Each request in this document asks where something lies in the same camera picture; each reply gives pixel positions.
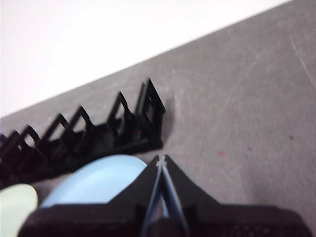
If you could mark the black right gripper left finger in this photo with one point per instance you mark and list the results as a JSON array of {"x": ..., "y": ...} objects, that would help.
[{"x": 93, "y": 219}]

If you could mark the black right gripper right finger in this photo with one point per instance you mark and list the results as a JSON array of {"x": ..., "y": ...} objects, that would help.
[{"x": 234, "y": 222}]

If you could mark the light blue round plate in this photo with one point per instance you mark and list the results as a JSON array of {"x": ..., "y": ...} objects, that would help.
[{"x": 98, "y": 180}]

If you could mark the pale green round plate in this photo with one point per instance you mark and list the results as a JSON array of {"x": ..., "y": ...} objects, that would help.
[{"x": 14, "y": 207}]

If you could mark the black plastic plate rack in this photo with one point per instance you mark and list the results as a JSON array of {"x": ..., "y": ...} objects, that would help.
[{"x": 81, "y": 138}]

